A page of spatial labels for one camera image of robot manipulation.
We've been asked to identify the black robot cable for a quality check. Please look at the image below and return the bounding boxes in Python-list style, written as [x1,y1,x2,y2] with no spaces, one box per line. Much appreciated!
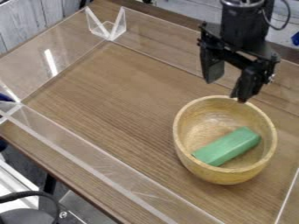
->
[264,0,292,32]

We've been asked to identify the green rectangular block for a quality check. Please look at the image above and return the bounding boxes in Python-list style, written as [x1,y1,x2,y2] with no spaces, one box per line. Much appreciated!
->
[191,127,262,166]

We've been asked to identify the clear acrylic enclosure wall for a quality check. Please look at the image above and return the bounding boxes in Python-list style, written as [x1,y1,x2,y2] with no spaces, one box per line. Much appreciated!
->
[0,3,299,224]

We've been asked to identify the white container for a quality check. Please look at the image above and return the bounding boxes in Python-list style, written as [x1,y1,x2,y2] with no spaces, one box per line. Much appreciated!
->
[266,13,299,49]

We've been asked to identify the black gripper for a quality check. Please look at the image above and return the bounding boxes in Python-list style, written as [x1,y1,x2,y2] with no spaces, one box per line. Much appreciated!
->
[198,0,279,103]

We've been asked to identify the blue object at right edge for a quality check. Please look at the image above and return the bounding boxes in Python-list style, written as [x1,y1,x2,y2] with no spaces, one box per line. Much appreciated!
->
[291,32,299,46]

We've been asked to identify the brown wooden bowl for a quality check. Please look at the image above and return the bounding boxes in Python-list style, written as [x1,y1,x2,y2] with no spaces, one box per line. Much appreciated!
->
[172,95,278,185]

